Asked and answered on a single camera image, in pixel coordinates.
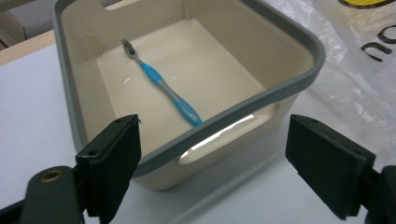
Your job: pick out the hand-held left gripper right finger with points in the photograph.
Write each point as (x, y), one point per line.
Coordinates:
(330, 165)

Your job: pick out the beige bin with grey rim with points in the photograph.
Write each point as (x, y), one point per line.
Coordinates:
(218, 62)

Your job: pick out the clear plastic bag smiley print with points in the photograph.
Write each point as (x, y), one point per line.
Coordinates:
(342, 77)

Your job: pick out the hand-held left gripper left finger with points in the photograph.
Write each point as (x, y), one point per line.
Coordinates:
(109, 161)

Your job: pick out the blue and grey toothbrush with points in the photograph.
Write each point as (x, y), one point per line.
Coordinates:
(152, 74)

